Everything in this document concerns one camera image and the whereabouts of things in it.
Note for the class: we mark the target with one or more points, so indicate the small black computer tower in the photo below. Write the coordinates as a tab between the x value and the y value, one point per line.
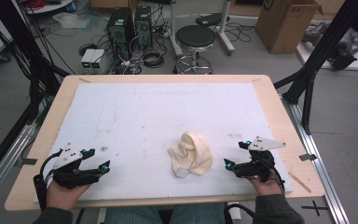
143	26

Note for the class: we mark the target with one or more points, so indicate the aluminium rail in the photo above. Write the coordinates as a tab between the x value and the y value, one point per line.
323	174
6	158

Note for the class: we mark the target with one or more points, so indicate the grey robot device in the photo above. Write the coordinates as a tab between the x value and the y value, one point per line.
343	54

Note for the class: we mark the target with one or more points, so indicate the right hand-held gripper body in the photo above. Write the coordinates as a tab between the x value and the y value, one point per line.
258	166

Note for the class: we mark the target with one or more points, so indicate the large black computer tower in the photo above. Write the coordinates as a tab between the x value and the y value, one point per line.
119	31

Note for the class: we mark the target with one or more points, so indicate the brown cardboard box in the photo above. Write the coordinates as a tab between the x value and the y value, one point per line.
286	28

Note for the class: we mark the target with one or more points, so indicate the black tape cross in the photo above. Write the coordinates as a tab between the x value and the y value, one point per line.
314	207

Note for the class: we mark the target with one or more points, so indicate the white power supply box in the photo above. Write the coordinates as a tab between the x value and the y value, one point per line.
98	59
87	59

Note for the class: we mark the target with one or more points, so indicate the black flat pad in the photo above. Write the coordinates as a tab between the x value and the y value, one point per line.
211	19

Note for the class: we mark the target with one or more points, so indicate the black tape strip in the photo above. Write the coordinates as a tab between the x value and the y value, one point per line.
26	161
307	157

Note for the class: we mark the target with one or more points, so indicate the white foam mat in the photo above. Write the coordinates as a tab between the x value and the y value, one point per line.
143	118

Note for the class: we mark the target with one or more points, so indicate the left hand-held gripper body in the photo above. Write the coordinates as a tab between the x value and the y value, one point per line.
70	174

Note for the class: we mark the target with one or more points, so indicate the person's legs in jeans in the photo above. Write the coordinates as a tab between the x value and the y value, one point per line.
136	216

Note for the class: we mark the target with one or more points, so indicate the person's left hand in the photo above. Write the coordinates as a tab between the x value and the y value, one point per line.
62	197

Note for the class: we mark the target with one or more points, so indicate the thin wooden stick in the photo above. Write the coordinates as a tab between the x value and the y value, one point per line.
300	182

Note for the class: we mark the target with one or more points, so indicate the black round stool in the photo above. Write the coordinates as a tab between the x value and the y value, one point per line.
195	35

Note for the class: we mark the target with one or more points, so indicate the white round table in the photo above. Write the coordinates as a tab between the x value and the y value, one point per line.
48	6

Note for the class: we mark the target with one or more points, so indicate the clear plastic bag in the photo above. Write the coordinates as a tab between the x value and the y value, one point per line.
70	20

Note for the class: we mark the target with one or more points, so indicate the person's right hand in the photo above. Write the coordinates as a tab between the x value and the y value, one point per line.
268	188

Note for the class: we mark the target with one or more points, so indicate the cream towel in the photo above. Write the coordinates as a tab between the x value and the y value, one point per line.
194	155

